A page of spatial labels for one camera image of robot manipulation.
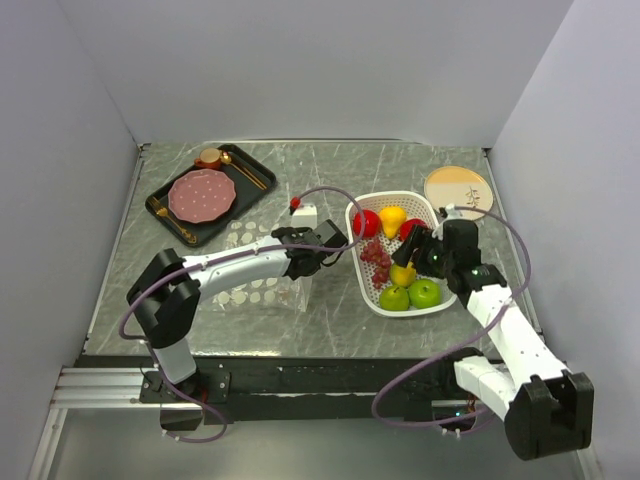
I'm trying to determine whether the clear polka dot zip bag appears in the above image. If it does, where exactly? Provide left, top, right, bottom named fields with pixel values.
left=211, top=220, right=312, bottom=312

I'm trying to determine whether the pink polka dot plate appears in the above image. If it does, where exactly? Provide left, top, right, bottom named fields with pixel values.
left=168, top=169, right=236, bottom=224

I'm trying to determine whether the green apple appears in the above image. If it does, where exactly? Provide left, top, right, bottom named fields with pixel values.
left=379, top=285, right=411, bottom=312
left=408, top=279, right=442, bottom=309

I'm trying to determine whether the purple grape bunch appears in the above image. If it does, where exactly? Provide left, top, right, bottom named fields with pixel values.
left=360, top=238, right=392, bottom=290

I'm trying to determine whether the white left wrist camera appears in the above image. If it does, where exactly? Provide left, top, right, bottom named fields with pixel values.
left=289, top=197, right=318, bottom=229

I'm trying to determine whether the green apple left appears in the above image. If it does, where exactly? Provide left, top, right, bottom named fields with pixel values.
left=379, top=285, right=411, bottom=312

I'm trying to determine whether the yellow pear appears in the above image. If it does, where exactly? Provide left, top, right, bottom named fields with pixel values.
left=378, top=206, right=407, bottom=239

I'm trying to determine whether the yellow cream round plate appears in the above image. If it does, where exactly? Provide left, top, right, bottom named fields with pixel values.
left=424, top=166, right=494, bottom=220

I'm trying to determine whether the red apple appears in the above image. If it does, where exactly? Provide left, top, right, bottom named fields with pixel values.
left=351, top=209, right=381, bottom=239
left=398, top=218, right=427, bottom=242

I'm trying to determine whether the white perforated plastic basket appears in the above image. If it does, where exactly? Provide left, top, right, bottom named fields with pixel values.
left=350, top=191, right=457, bottom=319

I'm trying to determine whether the gold spoon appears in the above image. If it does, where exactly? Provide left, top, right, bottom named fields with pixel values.
left=220, top=151, right=266, bottom=190

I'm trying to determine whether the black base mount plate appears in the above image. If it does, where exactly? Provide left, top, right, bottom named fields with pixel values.
left=138, top=355, right=501, bottom=431

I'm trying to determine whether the green apple right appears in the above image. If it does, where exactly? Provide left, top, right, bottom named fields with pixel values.
left=408, top=279, right=442, bottom=309

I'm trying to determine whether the gold fork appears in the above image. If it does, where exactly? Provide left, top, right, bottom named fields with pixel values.
left=150, top=197, right=197, bottom=245

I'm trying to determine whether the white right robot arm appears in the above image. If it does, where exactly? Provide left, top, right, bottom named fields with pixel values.
left=392, top=218, right=594, bottom=460

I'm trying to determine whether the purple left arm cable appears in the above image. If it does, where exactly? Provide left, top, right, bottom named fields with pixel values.
left=117, top=185, right=365, bottom=445

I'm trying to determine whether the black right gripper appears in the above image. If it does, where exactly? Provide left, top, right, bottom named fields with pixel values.
left=389, top=224, right=454, bottom=281

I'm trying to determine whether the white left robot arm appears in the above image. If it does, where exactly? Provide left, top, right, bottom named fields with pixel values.
left=127, top=220, right=348, bottom=402

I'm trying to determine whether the yellow green mango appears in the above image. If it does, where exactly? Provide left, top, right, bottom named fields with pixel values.
left=389, top=262, right=417, bottom=288

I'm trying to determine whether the orange cup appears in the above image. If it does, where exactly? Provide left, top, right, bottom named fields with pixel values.
left=194, top=148, right=222, bottom=170

